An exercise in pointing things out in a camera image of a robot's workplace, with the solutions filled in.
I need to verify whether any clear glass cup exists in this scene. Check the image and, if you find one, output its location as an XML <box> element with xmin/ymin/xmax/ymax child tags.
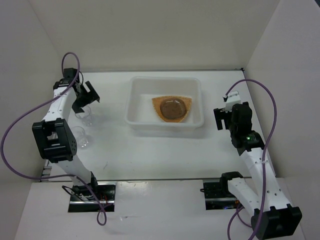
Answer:
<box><xmin>74</xmin><ymin>105</ymin><xmax>93</xmax><ymax>126</ymax></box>
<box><xmin>71</xmin><ymin>126</ymin><xmax>93</xmax><ymax>149</ymax></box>

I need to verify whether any smoky glass plate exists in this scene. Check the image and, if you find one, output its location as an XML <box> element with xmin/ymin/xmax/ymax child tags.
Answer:
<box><xmin>160</xmin><ymin>98</ymin><xmax>187</xmax><ymax>120</ymax></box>

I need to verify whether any orange woven pattern plate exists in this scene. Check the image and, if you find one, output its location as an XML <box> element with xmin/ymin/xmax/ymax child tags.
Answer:
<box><xmin>151</xmin><ymin>95</ymin><xmax>192</xmax><ymax>123</ymax></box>

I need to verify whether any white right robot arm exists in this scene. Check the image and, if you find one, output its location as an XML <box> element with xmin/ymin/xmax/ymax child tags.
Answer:
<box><xmin>213</xmin><ymin>80</ymin><xmax>302</xmax><ymax>240</ymax></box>

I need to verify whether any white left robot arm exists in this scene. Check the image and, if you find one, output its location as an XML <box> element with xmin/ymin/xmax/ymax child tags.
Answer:
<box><xmin>32</xmin><ymin>68</ymin><xmax>100</xmax><ymax>200</ymax></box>

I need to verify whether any translucent white plastic bin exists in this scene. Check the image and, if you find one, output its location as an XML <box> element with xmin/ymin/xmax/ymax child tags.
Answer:
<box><xmin>124</xmin><ymin>76</ymin><xmax>205</xmax><ymax>133</ymax></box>

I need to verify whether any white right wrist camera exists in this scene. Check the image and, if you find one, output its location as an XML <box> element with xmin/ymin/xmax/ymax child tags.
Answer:
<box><xmin>222</xmin><ymin>91</ymin><xmax>242</xmax><ymax>113</ymax></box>

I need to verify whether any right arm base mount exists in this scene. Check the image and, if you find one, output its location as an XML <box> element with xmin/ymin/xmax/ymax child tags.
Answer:
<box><xmin>200</xmin><ymin>178</ymin><xmax>240</xmax><ymax>211</ymax></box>

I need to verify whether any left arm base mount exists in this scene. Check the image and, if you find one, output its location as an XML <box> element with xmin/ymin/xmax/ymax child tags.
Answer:
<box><xmin>62</xmin><ymin>182</ymin><xmax>116</xmax><ymax>213</ymax></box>

